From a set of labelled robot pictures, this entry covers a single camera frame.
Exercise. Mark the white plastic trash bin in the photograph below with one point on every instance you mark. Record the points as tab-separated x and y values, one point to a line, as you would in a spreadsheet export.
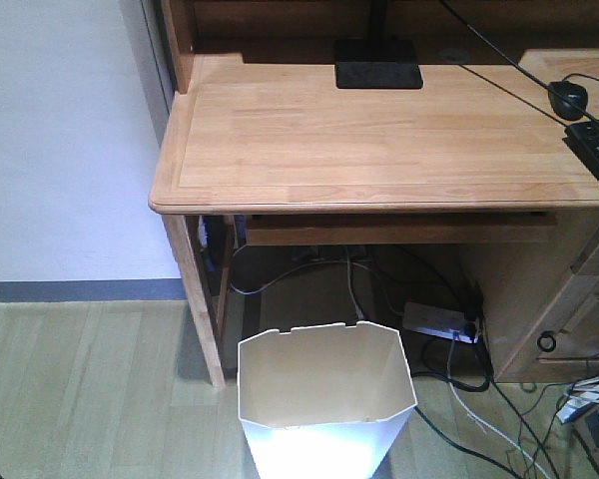
324	401

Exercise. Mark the wooden desk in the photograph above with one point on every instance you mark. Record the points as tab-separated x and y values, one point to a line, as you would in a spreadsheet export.
258	128

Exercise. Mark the white power strip under desk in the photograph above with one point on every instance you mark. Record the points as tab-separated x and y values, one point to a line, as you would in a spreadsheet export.
440	322

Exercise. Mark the black monitor stand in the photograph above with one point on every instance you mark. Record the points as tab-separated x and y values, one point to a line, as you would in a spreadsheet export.
377	61

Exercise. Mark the wooden drawer cabinet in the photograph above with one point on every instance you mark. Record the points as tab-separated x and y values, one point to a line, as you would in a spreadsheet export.
541	301

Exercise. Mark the black computer mouse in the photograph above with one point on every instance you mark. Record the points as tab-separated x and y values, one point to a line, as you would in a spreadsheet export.
568	100

